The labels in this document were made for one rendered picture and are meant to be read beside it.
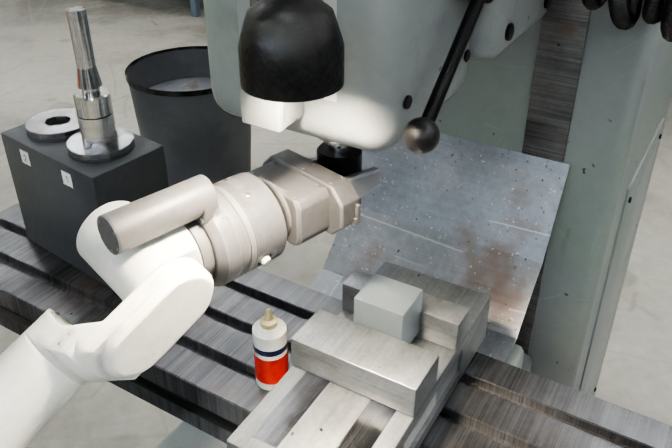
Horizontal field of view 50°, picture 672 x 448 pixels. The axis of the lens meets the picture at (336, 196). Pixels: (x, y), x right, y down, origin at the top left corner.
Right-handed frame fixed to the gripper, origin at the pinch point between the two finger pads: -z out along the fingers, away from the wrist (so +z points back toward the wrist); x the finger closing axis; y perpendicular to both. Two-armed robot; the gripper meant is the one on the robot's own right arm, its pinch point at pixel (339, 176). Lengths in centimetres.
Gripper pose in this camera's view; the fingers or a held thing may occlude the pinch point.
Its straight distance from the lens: 75.4
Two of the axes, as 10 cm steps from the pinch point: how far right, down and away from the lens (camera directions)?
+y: 0.0, 8.6, 5.1
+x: -7.0, -3.7, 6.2
